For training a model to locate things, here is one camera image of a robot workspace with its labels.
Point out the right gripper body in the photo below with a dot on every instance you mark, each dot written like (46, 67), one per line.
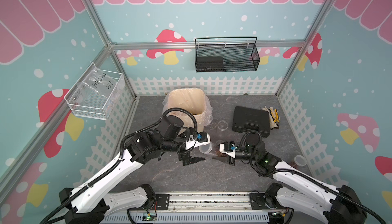
(243, 155)

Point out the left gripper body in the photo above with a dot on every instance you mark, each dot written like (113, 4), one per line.
(181, 149)

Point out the white yellow work gloves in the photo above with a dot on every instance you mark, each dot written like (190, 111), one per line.
(274, 118)

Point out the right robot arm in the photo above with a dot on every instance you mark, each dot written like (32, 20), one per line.
(294, 189)

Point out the clear plastic bin liner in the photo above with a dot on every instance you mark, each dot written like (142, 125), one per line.
(209, 110)

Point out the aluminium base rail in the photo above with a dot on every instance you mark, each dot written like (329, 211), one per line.
(221, 208)

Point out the clear plastic jar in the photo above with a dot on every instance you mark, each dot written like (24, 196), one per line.
(222, 126)
(209, 149)

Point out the black box in basket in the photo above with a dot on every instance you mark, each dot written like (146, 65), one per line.
(205, 64)

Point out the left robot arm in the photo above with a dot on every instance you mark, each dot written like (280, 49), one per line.
(176, 131)

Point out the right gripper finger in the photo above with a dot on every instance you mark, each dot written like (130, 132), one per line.
(228, 160)
(223, 146)

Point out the cream trash bin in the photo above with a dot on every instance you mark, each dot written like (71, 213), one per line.
(192, 100)

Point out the plastic bag in basket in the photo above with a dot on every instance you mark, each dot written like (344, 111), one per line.
(101, 84)

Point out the black wire mesh basket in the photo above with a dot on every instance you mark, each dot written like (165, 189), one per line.
(239, 53)

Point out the black plastic case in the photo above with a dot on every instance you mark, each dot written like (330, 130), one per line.
(249, 119)

